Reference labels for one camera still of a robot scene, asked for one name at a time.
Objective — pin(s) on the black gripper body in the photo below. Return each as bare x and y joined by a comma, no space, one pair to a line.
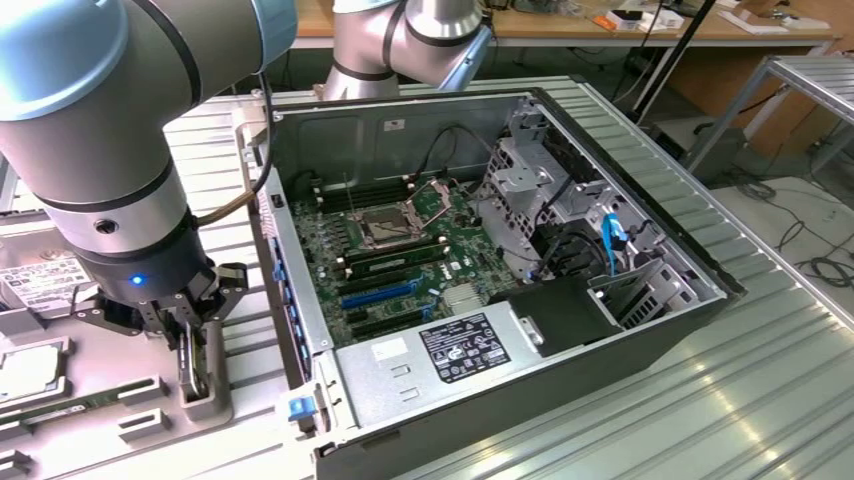
147,275

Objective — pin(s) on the green graphics card with fan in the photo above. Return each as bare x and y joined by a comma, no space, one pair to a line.
194,365

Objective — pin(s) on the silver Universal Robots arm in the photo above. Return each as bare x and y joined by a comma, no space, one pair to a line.
100,125

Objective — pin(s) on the grey parts rack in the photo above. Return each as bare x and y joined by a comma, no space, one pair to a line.
100,380

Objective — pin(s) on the silver hard disk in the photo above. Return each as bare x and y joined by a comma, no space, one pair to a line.
34,290

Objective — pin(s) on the silver CPU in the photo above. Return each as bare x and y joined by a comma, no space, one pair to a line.
27,372

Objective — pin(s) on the green RAM stick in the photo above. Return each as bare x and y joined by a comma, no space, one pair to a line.
67,407

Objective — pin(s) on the long black expansion slot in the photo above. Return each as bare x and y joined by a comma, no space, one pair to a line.
374,288

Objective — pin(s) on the blue case latch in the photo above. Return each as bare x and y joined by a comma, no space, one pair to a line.
298,407

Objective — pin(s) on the installed RAM stick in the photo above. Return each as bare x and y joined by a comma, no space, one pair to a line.
394,262

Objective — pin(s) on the thin locking lever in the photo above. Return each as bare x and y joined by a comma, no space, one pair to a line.
349,197

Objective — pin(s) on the CPU socket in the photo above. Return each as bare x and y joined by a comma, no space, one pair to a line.
383,230

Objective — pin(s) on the grey power supply unit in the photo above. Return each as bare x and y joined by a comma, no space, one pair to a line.
374,380

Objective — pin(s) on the black RAM slot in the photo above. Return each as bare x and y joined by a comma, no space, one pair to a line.
363,189
367,198

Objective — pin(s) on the silver chipset heatsink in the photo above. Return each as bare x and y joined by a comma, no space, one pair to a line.
463,297

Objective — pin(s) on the green motherboard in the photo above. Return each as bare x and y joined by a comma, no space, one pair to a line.
461,240

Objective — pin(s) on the metal socket cover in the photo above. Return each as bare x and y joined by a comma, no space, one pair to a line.
434,195

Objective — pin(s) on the metal drive cage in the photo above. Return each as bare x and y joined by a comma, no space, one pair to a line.
514,180

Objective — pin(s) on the black fan shroud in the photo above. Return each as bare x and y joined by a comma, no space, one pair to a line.
554,315

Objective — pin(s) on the slanted metal disk bay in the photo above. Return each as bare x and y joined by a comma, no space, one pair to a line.
641,295

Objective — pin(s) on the black open PC case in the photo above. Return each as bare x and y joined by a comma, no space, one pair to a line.
668,320

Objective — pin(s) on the wooden desk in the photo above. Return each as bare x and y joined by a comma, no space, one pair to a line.
567,31

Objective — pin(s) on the black box on floor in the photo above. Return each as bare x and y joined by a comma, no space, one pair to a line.
701,150

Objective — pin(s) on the orange and white box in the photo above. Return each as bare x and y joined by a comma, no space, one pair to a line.
614,22

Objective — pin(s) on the black stand pole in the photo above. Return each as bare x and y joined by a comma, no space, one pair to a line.
677,50

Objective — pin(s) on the brown cabinet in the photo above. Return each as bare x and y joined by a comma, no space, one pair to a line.
721,85

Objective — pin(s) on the beige corner bracket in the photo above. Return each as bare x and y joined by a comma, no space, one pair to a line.
250,117

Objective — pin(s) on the metal frame table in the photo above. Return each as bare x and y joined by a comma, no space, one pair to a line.
814,85

